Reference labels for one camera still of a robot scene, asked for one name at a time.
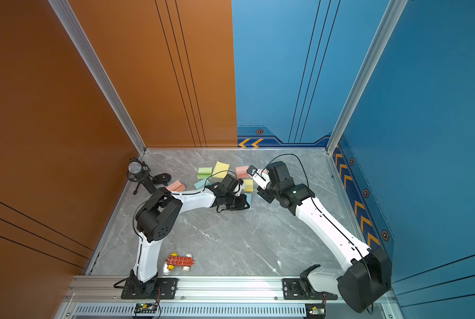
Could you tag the small yellow memo pad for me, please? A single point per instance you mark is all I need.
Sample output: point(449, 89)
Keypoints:
point(248, 185)

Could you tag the aluminium front rail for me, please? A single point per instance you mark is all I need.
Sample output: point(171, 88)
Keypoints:
point(208, 297)

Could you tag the large yellow memo pad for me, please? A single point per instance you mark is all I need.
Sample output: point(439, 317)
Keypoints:
point(220, 170)

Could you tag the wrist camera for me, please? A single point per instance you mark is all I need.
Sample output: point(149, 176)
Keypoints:
point(240, 190)
point(260, 177)

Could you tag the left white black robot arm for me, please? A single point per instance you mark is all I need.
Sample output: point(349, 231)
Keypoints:
point(156, 217)

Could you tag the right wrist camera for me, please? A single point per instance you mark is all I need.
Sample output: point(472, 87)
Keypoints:
point(260, 177)

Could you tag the pink memo pad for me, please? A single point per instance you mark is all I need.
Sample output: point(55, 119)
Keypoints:
point(241, 172)
point(176, 186)

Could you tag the left green circuit board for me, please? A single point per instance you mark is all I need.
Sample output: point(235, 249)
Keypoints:
point(146, 308)

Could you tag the red toy brick car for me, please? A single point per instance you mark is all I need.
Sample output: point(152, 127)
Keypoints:
point(176, 260)

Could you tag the small green memo pad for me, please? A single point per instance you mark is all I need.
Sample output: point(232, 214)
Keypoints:
point(204, 172)

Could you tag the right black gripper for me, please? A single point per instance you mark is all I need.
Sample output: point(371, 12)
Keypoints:
point(263, 195)

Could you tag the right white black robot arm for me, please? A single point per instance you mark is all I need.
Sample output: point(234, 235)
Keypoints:
point(365, 274)

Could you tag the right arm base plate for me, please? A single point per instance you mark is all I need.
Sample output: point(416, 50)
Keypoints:
point(300, 289)

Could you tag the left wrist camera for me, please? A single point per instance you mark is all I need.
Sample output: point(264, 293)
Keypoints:
point(240, 190)

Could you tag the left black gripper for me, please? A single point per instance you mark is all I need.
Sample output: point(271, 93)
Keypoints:
point(242, 205)

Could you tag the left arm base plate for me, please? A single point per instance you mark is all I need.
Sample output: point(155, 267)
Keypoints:
point(156, 288)

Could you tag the blue curved memo pad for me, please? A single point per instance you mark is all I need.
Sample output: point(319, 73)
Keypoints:
point(249, 198)

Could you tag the right circuit board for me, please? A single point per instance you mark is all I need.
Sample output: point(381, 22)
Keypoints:
point(315, 311)

